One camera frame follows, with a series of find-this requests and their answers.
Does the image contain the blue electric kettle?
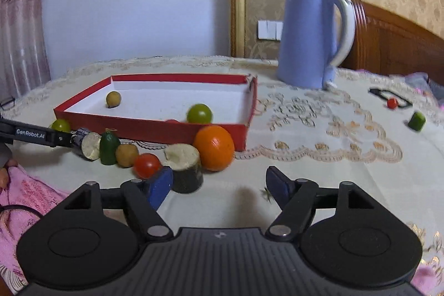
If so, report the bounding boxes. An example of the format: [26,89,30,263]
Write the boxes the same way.
[276,0,357,90]

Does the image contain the large cut cucumber chunk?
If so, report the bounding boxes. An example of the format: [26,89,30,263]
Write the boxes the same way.
[163,143,204,194]

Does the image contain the green tomato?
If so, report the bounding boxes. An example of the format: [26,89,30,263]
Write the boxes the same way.
[186,103,213,125]
[51,119,72,133]

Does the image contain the pink curtain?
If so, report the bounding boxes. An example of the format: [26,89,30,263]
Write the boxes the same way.
[0,0,52,102]

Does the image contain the small cut cucumber chunk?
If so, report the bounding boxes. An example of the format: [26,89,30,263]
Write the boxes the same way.
[74,127,102,161]

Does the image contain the black cable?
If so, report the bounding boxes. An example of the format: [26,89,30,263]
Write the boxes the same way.
[0,204,43,219]

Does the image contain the yellow-brown round fruit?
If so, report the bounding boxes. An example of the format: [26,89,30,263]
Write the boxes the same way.
[106,91,122,108]

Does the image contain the orange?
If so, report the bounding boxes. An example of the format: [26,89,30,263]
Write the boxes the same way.
[193,125,236,172]

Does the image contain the purple grey bedding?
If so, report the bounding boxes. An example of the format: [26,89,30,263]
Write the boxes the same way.
[388,72,444,107]

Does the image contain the red cardboard box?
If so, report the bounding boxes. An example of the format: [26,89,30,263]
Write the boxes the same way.
[53,73,258,151]

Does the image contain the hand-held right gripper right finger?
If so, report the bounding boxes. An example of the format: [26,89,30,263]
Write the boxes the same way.
[266,166,385,243]

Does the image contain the green cucumber end piece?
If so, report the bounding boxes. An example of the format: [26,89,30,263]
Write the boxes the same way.
[407,112,427,132]
[99,130,121,166]

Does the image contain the pink towel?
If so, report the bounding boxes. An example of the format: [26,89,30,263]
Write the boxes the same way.
[0,162,72,295]

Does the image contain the white wall switch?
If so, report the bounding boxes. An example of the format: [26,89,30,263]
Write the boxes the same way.
[258,19,284,41]

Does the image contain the person's left hand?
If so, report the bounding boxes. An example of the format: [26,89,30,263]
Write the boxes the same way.
[0,159,17,190]

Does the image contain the wooden headboard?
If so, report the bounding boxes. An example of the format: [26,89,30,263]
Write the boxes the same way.
[338,0,444,86]

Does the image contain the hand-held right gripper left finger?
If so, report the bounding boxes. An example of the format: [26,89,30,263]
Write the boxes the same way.
[59,166,174,243]

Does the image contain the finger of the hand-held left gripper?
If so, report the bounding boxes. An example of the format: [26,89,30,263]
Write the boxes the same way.
[55,131,83,149]

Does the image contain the small brown potato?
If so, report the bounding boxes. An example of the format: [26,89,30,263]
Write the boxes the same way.
[115,144,140,168]

